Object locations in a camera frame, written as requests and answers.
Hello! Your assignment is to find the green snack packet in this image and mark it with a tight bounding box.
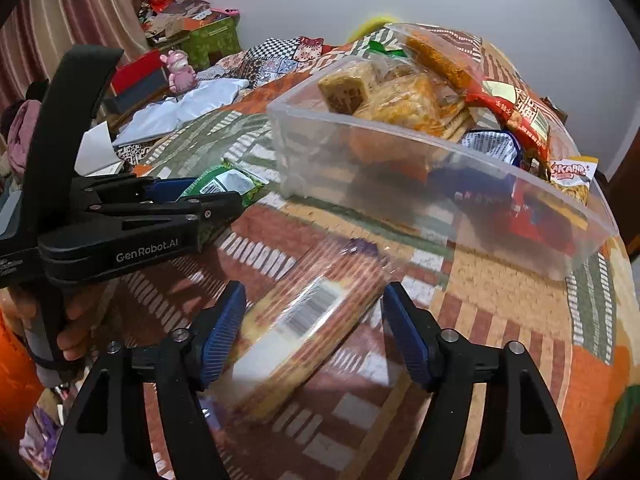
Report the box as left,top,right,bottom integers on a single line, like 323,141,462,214
179,159,264,207

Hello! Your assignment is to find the clear plastic container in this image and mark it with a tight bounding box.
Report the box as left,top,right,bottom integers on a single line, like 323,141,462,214
266,22,619,282

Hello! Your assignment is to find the pale blue cloth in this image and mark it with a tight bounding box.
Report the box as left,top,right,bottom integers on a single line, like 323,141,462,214
114,79,249,147

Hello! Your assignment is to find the pink clothing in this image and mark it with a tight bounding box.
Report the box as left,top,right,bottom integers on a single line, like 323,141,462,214
7,99,44,177

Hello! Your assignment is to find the striped curtain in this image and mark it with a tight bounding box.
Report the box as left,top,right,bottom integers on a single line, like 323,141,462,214
0,0,152,91

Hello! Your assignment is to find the pile of papers and cardboard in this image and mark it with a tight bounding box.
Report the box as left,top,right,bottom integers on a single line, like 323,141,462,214
139,0,212,42

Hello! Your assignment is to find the white paper bag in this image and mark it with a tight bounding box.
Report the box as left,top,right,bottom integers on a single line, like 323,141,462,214
74,122,122,177

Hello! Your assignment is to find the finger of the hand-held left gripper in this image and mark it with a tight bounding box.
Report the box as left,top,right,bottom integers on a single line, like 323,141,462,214
70,191,245,249
71,176,197,204

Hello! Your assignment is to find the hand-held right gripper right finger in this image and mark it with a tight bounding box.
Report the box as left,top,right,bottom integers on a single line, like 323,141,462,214
384,281,576,480

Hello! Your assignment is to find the pink toy figure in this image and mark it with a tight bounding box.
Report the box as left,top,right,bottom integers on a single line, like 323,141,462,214
160,49,199,95

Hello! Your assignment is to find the red snack packet with barcode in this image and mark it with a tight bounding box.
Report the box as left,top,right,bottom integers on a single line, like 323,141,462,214
466,79,552,162

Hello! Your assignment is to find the black white checked cloth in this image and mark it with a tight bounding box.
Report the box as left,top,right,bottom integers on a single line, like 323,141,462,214
244,37,302,87

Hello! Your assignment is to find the brown biscuit pack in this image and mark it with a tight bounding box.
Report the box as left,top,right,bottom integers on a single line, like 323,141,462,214
318,61,374,117

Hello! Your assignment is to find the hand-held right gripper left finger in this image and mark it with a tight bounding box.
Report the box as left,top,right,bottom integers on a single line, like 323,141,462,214
47,281,247,480

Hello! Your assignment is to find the person's left hand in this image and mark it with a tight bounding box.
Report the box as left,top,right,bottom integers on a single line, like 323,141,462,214
56,284,119,364

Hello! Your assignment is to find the red patterned cushion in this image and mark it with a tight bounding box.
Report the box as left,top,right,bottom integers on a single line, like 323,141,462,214
298,35,324,64

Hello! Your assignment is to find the yellow green plush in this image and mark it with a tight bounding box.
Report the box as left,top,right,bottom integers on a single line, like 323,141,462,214
349,16,397,42

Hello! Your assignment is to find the patchwork blanket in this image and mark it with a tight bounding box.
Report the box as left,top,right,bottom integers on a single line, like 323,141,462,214
30,22,640,480

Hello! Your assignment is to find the blue white red snack packet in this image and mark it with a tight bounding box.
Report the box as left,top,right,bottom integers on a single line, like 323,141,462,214
461,129,522,167

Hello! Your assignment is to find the red cartoon snack packet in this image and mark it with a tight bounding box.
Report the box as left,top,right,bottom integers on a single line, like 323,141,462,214
500,180,589,257

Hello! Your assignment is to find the white yellow chips packet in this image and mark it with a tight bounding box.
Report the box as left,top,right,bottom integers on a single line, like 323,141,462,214
549,156,599,207

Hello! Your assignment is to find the clear pack of orange crackers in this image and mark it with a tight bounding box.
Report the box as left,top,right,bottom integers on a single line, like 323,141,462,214
357,74,472,142

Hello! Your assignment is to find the orange cloth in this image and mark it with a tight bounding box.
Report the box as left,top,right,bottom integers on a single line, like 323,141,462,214
0,309,47,442

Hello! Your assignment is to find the long biscuit pack with barcode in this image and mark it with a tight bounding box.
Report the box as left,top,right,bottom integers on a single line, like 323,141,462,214
199,236,402,427

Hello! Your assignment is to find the red and grey box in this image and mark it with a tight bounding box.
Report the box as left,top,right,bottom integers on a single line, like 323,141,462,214
110,52,169,114

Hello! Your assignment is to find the green patterned box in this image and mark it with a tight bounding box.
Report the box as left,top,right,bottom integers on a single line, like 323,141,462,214
186,16,242,72

